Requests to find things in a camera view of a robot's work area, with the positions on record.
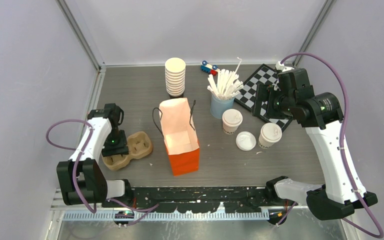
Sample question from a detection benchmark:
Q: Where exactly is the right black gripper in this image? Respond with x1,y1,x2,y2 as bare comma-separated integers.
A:
251,82,294,120

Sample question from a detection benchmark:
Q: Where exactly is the white plastic cup lid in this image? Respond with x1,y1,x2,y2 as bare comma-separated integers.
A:
222,108,243,127

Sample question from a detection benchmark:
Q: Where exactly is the white paper coffee cup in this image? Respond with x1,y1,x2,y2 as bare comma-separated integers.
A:
222,123,239,135
258,134,280,149

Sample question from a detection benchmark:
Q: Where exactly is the stack of white lids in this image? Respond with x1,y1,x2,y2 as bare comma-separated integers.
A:
235,131,257,152

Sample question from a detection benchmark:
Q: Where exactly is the orange paper bag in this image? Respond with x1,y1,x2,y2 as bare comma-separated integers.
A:
152,97,200,176

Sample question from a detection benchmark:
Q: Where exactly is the stack of paper cups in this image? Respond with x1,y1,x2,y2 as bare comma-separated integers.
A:
164,57,186,98

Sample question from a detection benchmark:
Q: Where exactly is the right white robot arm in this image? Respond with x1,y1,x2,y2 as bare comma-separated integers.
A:
254,68,378,221

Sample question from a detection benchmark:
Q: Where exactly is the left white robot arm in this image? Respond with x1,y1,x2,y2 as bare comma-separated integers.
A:
56,103,134,211

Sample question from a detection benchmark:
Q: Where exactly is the black white checkerboard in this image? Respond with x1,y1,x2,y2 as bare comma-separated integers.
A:
234,64,292,132

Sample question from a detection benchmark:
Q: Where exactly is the brown cardboard cup carrier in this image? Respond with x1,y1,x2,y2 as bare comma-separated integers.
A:
102,131,154,171

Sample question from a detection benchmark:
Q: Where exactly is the bundle of white straws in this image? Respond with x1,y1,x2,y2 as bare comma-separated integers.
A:
207,57,244,101

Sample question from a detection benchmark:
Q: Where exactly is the blue straw holder cup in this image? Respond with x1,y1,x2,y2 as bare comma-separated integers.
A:
210,94,234,119

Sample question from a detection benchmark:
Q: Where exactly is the red blue toy car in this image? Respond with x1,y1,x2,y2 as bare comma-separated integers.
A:
200,60,220,76

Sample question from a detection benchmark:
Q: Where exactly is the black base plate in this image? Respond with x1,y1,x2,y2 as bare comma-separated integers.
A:
115,186,293,214

